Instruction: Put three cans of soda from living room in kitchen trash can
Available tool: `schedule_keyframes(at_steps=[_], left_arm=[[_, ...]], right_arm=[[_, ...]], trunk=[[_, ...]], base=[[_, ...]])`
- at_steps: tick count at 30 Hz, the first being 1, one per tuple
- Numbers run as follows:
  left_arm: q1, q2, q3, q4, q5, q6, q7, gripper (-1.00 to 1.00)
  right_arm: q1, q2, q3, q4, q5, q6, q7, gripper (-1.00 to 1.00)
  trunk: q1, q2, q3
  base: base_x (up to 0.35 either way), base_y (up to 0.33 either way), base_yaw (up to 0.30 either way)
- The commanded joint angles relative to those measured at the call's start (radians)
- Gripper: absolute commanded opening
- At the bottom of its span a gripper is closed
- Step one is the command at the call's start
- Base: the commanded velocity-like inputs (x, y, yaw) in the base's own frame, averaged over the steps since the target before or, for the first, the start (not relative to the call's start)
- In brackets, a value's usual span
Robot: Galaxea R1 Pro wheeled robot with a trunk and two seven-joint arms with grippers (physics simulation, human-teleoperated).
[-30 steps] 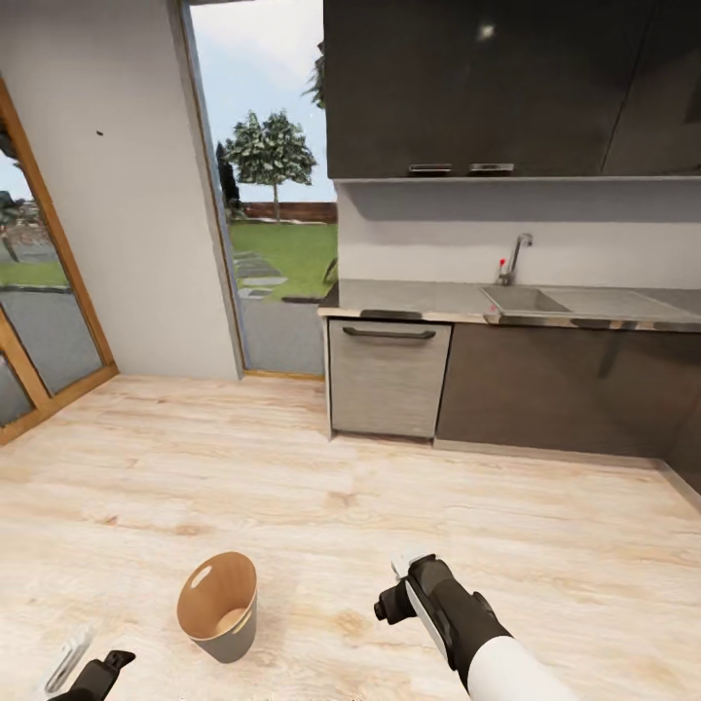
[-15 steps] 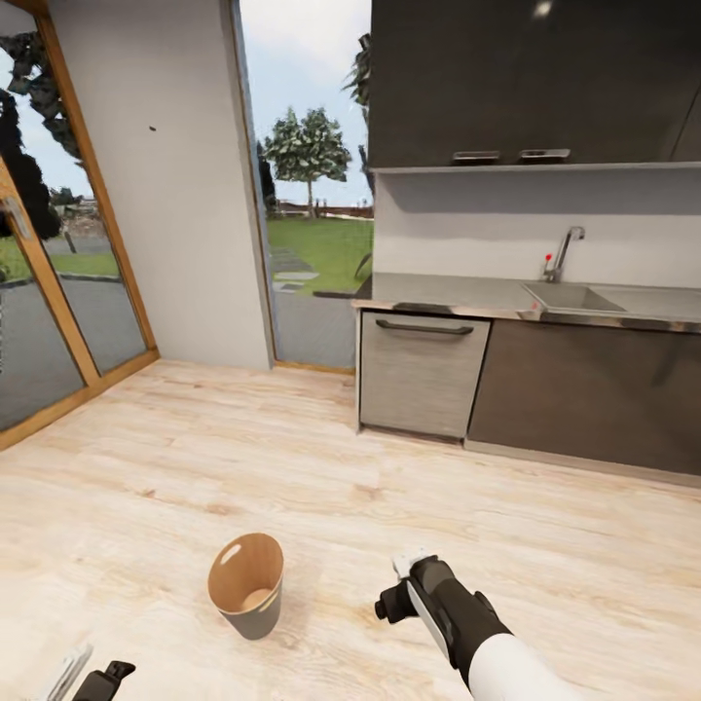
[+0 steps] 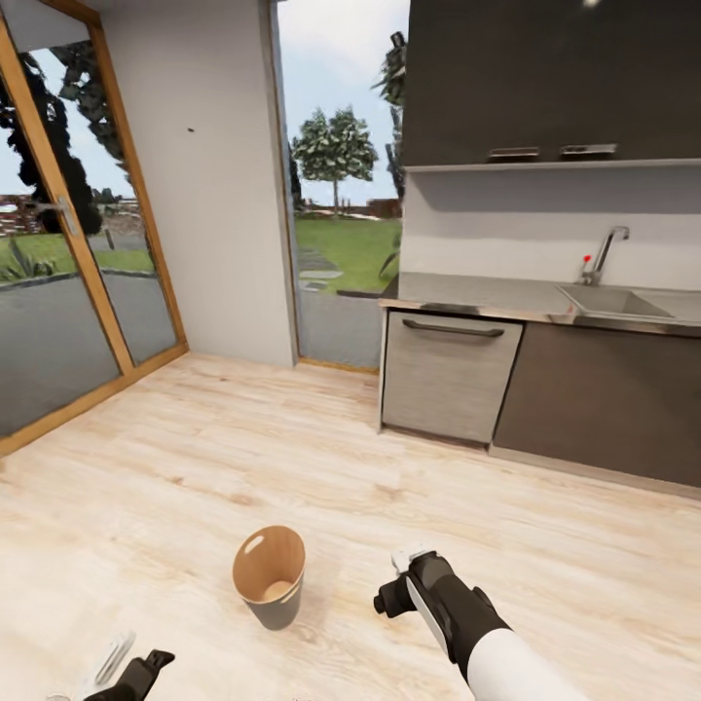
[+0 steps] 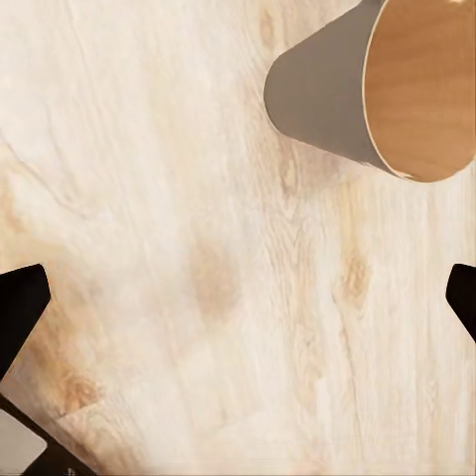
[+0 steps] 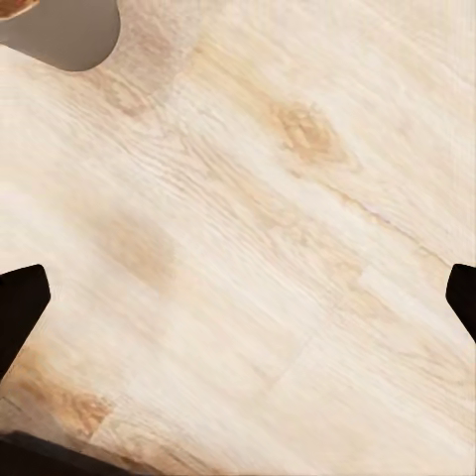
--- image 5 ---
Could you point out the trash can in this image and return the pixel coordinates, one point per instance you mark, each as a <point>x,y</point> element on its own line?
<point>71,35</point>

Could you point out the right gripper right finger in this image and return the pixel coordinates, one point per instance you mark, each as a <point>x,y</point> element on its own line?
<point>461,295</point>

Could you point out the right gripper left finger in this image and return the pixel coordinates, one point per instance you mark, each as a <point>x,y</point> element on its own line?
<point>24,295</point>

